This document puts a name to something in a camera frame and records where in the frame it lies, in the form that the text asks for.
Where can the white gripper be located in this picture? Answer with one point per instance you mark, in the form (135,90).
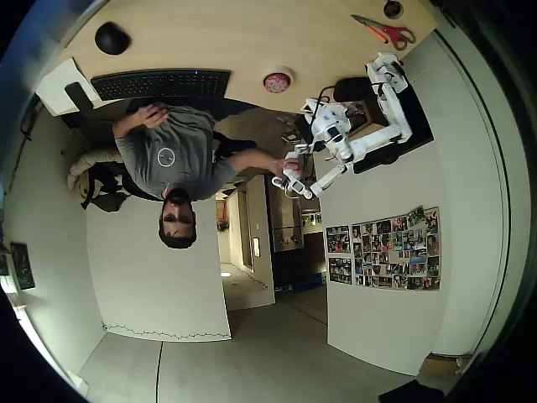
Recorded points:
(317,114)

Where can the white leader arm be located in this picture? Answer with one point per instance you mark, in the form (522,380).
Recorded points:
(331,178)

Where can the black computer mouse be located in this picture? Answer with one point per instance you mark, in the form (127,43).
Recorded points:
(112,38)

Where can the person's right forearm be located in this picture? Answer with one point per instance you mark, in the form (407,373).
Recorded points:
(251,158)

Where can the white follower robot arm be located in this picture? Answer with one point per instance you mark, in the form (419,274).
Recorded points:
(396,109)

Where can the person's left forearm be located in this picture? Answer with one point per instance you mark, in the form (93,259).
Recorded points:
(126,124)

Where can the small red object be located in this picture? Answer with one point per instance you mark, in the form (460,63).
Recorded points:
(276,82)

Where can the person's right hand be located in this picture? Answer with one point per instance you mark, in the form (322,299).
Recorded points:
(287,165)

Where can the person's left hand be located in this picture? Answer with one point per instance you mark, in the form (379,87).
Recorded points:
(151,115)

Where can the steel refrigerator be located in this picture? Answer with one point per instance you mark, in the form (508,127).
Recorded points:
(285,218)

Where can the small photo collage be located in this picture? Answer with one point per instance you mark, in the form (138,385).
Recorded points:
(338,239)
(340,270)

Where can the man in grey t-shirt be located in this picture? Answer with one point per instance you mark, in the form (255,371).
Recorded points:
(180,147)

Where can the black keyboard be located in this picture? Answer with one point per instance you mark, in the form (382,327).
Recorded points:
(163,84)

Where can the large photo collage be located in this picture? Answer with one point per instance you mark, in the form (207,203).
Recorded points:
(396,249)

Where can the blue crate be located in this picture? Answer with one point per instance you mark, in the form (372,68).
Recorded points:
(308,282)

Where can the black jacket on chair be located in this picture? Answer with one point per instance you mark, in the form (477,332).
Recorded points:
(109,184)

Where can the cream plush blanket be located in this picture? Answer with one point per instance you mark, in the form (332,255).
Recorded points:
(90,161)

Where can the black phone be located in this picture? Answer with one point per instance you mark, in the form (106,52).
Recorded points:
(77,97)

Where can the white paper sheet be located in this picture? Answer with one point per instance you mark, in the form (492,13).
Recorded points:
(52,86)

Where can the cardboard box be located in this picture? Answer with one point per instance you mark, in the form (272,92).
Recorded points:
(440,364)

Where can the dark framed poster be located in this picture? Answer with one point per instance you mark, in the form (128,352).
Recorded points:
(23,266)

